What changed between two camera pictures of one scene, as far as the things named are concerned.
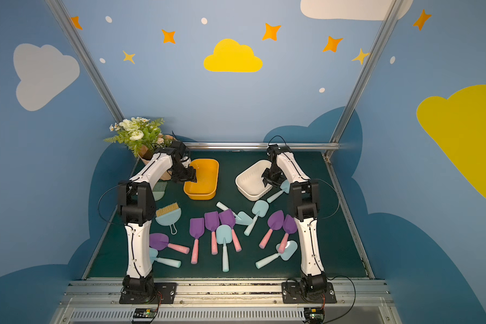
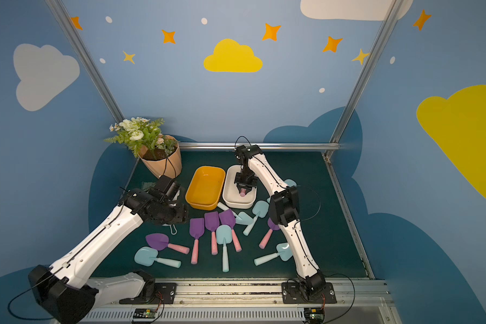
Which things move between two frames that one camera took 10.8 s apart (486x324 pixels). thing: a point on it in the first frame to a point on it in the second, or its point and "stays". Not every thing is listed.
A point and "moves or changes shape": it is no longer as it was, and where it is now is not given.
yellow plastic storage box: [207, 172] moves or changes shape
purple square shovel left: [196, 229] stays
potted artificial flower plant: [143, 136] stays
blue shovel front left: [153, 254] stays
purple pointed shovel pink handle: [160, 241] stays
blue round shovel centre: [223, 235] stays
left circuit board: [142, 312] stays
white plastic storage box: [250, 183] moves or changes shape
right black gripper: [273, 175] to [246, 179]
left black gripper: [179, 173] to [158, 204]
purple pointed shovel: [275, 221] stays
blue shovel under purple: [241, 218] stays
